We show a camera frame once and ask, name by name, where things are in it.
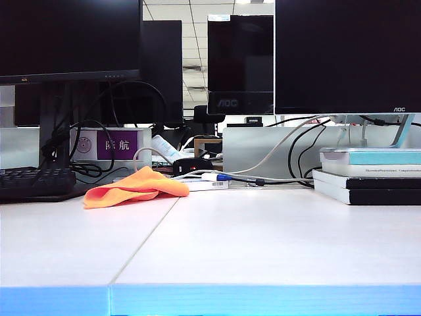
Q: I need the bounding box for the orange microfibre rag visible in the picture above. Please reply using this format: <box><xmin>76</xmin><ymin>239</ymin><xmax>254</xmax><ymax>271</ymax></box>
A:
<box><xmin>83</xmin><ymin>165</ymin><xmax>191</xmax><ymax>210</ymax></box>

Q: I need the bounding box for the blue and white connector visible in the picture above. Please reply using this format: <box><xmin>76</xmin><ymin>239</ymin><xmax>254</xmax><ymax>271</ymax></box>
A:
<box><xmin>201</xmin><ymin>173</ymin><xmax>232</xmax><ymax>182</ymax></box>

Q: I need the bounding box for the black device with red light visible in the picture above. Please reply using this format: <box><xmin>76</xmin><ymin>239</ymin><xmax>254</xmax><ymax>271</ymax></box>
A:
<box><xmin>173</xmin><ymin>157</ymin><xmax>215</xmax><ymax>177</ymax></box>

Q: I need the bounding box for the white box with barcode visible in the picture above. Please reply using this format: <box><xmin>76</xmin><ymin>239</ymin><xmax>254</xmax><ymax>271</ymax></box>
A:
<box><xmin>179</xmin><ymin>179</ymin><xmax>229</xmax><ymax>192</ymax></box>

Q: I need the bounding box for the grey desk partition panel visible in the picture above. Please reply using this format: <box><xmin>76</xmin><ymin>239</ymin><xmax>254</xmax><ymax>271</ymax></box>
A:
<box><xmin>222</xmin><ymin>126</ymin><xmax>421</xmax><ymax>180</ymax></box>

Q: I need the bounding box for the white tube with blue print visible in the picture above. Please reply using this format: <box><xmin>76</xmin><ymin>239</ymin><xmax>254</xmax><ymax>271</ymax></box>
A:
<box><xmin>151</xmin><ymin>134</ymin><xmax>181</xmax><ymax>161</ymax></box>

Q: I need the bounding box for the purple and white name plate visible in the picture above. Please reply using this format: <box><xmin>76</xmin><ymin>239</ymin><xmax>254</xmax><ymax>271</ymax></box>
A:
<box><xmin>69</xmin><ymin>127</ymin><xmax>153</xmax><ymax>169</ymax></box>

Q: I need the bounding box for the black AOC monitor glossy bezel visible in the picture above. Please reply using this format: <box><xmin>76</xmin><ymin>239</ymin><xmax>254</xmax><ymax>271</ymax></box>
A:
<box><xmin>207</xmin><ymin>14</ymin><xmax>275</xmax><ymax>116</ymax></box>

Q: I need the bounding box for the white book with small print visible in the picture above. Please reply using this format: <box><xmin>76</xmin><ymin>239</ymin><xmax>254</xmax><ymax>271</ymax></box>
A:
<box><xmin>320</xmin><ymin>162</ymin><xmax>421</xmax><ymax>179</ymax></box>

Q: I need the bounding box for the dark grey monitor stand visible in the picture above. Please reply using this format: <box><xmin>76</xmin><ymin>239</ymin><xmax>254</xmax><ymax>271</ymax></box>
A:
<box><xmin>38</xmin><ymin>82</ymin><xmax>77</xmax><ymax>185</ymax></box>

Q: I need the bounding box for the black desk mat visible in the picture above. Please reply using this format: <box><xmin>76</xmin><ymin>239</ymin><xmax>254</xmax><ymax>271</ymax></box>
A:
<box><xmin>0</xmin><ymin>183</ymin><xmax>112</xmax><ymax>203</ymax></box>

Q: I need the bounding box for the teal cover book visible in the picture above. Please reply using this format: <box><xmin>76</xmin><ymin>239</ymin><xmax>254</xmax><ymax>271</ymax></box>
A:
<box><xmin>319</xmin><ymin>147</ymin><xmax>421</xmax><ymax>167</ymax></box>

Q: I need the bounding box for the large AOC monitor silver edge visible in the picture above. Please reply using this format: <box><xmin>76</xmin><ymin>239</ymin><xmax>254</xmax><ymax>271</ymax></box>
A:
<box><xmin>274</xmin><ymin>0</ymin><xmax>421</xmax><ymax>116</ymax></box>

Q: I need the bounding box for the black keyboard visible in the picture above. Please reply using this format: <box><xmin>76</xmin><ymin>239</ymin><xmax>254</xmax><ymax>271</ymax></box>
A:
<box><xmin>0</xmin><ymin>166</ymin><xmax>77</xmax><ymax>198</ymax></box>

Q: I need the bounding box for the black monitor with button row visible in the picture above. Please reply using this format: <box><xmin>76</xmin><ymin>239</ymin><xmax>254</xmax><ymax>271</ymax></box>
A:
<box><xmin>0</xmin><ymin>0</ymin><xmax>144</xmax><ymax>86</ymax></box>

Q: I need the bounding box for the frosted desk partition panel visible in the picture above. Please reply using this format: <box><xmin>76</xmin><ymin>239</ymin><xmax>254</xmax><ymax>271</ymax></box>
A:
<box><xmin>0</xmin><ymin>127</ymin><xmax>41</xmax><ymax>170</ymax></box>

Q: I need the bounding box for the white and teal monitor stand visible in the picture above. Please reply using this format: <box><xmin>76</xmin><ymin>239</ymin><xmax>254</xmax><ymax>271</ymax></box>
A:
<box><xmin>332</xmin><ymin>114</ymin><xmax>421</xmax><ymax>149</ymax></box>

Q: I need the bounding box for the wooden box frame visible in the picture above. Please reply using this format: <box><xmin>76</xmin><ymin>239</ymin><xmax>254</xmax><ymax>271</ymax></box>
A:
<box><xmin>193</xmin><ymin>138</ymin><xmax>224</xmax><ymax>159</ymax></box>

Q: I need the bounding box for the thick white monitor cable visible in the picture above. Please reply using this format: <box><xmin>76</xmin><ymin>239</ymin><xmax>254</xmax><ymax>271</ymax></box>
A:
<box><xmin>226</xmin><ymin>115</ymin><xmax>325</xmax><ymax>177</ymax></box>

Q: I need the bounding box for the white looped cable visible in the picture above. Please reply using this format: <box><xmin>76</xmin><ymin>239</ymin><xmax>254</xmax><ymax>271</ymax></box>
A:
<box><xmin>133</xmin><ymin>146</ymin><xmax>174</xmax><ymax>174</ymax></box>

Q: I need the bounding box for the grey cable with ferrite bead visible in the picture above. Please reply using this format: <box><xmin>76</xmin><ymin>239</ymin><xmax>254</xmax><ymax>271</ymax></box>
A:
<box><xmin>226</xmin><ymin>174</ymin><xmax>315</xmax><ymax>184</ymax></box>

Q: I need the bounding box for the black monitor cable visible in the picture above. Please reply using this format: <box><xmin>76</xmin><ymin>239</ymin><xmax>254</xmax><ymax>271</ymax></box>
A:
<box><xmin>287</xmin><ymin>119</ymin><xmax>332</xmax><ymax>186</ymax></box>

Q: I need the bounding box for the black looped cable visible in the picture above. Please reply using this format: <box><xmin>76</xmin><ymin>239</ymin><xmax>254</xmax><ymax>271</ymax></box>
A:
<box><xmin>68</xmin><ymin>120</ymin><xmax>116</xmax><ymax>178</ymax></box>

